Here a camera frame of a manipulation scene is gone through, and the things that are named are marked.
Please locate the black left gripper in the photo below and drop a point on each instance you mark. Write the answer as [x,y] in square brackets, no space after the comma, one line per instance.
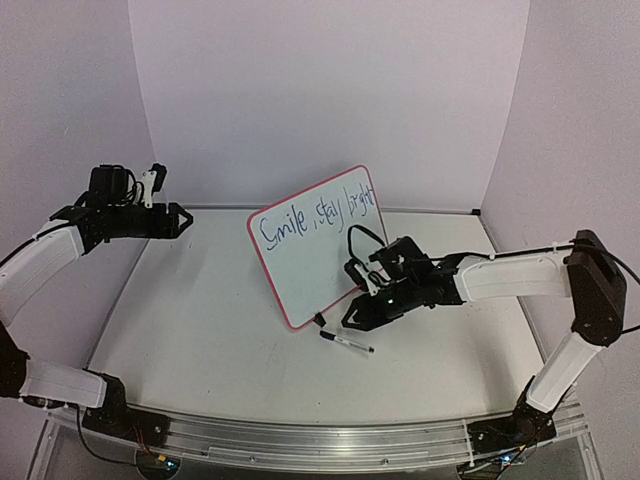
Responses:
[169,218]

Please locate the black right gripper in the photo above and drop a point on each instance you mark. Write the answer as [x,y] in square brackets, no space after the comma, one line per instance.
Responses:
[377,308]

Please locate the white whiteboard marker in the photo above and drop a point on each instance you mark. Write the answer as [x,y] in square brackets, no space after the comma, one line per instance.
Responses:
[333,337]

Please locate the pink framed whiteboard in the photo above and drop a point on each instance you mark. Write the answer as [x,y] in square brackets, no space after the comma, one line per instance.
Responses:
[301,242]

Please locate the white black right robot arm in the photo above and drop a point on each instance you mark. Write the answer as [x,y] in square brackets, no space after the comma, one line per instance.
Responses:
[579,278]

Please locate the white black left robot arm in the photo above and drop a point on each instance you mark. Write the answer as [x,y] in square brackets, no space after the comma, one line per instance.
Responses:
[57,286]

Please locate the aluminium table edge rail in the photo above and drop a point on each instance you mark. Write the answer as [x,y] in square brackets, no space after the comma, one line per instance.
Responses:
[473,212]

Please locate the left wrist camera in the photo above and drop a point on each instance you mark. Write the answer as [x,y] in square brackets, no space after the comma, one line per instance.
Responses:
[151,182]

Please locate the wire whiteboard stand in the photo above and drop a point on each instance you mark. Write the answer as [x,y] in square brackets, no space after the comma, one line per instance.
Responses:
[319,319]

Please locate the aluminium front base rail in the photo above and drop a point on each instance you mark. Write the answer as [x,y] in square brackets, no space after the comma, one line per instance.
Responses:
[325,448]

